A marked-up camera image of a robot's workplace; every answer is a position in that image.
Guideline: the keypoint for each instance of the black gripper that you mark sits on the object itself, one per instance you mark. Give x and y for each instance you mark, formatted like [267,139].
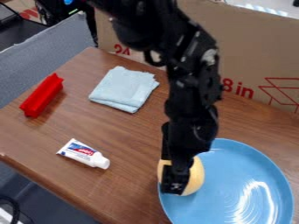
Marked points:
[189,130]

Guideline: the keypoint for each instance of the grey fabric partition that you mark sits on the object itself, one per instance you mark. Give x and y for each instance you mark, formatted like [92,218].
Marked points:
[29,61]

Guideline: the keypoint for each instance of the white toothpaste tube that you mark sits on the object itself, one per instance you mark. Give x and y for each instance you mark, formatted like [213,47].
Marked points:
[81,153]

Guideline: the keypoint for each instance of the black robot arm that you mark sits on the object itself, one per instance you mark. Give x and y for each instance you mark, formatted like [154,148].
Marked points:
[184,50]

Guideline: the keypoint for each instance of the blue plate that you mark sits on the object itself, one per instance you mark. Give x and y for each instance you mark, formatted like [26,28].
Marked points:
[245,190]

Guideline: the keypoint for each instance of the black equipment in background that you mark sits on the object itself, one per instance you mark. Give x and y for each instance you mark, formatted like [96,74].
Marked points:
[56,10]

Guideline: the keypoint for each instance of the cardboard box wall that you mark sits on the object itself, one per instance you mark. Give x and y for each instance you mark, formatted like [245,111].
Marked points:
[257,43]

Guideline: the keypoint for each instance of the light blue folded cloth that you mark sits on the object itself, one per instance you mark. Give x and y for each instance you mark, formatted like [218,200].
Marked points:
[124,89]

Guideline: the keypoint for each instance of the yellow ball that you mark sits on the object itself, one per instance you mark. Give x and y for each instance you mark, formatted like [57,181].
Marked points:
[193,182]

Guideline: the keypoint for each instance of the red plastic block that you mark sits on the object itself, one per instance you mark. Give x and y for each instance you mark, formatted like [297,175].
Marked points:
[41,96]

